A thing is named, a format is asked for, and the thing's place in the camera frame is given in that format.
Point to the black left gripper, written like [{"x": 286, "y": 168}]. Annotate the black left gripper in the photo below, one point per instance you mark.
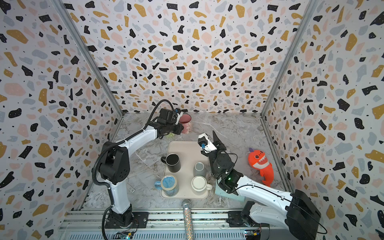
[{"x": 179, "y": 129}]

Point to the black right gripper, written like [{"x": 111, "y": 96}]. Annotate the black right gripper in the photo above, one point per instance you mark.
[{"x": 213, "y": 150}]

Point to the pink ghost mug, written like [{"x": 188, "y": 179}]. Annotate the pink ghost mug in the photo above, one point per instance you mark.
[{"x": 186, "y": 121}]

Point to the grey mug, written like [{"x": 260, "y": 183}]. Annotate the grey mug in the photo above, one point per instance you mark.
[{"x": 200, "y": 170}]

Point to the black mug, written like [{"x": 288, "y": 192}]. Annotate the black mug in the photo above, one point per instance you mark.
[{"x": 173, "y": 162}]

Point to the white mug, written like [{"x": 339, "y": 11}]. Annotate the white mug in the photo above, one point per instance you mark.
[{"x": 200, "y": 185}]

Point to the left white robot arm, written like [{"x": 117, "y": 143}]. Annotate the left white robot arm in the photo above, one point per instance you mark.
[{"x": 112, "y": 167}]

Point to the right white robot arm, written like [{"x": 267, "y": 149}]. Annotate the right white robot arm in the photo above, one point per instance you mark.
[{"x": 292, "y": 211}]

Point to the blue glazed mug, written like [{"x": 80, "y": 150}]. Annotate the blue glazed mug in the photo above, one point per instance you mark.
[{"x": 169, "y": 185}]

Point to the red plush monster toy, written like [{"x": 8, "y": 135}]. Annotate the red plush monster toy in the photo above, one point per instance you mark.
[{"x": 258, "y": 160}]

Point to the beige plastic tray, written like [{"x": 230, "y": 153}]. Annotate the beige plastic tray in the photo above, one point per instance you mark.
[{"x": 190, "y": 154}]

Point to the teal cloth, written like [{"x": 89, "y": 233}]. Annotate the teal cloth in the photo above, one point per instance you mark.
[{"x": 220, "y": 192}]

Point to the glittery tube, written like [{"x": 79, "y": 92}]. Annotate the glittery tube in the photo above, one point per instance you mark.
[{"x": 188, "y": 222}]

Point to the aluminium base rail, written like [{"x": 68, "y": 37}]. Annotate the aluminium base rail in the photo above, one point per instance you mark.
[{"x": 168, "y": 224}]

